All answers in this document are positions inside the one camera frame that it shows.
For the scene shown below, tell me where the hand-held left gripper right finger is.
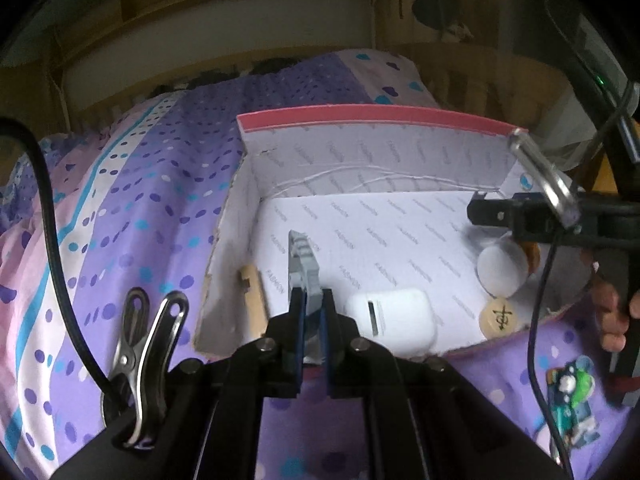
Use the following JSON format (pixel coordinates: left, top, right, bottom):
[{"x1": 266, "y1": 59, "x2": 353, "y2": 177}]
[{"x1": 322, "y1": 287, "x2": 566, "y2": 480}]

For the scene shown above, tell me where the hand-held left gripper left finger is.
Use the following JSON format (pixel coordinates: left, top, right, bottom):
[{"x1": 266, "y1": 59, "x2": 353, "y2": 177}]
[{"x1": 50, "y1": 287, "x2": 307, "y2": 480}]

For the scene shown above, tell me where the beige wooden stick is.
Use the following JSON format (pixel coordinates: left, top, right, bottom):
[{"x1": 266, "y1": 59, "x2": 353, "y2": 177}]
[{"x1": 239, "y1": 265, "x2": 271, "y2": 340}]

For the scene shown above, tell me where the white round lid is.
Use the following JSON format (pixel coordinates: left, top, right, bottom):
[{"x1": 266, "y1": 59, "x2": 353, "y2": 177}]
[{"x1": 476, "y1": 240, "x2": 542, "y2": 297}]

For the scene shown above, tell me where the white ice-cream bar toy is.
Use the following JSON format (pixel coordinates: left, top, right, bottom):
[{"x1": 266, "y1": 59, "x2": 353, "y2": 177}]
[{"x1": 346, "y1": 287, "x2": 433, "y2": 356}]

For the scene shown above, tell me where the beige round token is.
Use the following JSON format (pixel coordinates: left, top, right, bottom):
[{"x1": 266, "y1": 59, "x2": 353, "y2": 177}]
[{"x1": 479, "y1": 297, "x2": 521, "y2": 337}]

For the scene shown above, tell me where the pink cardboard box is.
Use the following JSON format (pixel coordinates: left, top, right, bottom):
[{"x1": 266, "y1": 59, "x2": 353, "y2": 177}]
[{"x1": 192, "y1": 101, "x2": 598, "y2": 361}]

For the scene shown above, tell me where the person's right hand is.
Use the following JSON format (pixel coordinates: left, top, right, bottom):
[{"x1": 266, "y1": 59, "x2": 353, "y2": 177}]
[{"x1": 592, "y1": 280, "x2": 640, "y2": 353}]

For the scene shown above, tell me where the metal spring clip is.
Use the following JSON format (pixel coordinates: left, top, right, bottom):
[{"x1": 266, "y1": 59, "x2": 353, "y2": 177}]
[
  {"x1": 507, "y1": 128, "x2": 583, "y2": 226},
  {"x1": 102, "y1": 287, "x2": 190, "y2": 453}
]

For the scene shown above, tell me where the purple pink dotted quilt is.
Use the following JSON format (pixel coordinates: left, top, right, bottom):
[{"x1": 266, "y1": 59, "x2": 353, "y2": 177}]
[{"x1": 0, "y1": 49, "x2": 640, "y2": 480}]

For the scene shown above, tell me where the wooden bed frame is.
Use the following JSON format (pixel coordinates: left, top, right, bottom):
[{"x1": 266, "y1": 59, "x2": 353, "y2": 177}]
[{"x1": 30, "y1": 0, "x2": 556, "y2": 126}]

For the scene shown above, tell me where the white cord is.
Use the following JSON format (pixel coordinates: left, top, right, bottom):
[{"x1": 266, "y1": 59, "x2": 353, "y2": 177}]
[{"x1": 47, "y1": 50, "x2": 71, "y2": 131}]

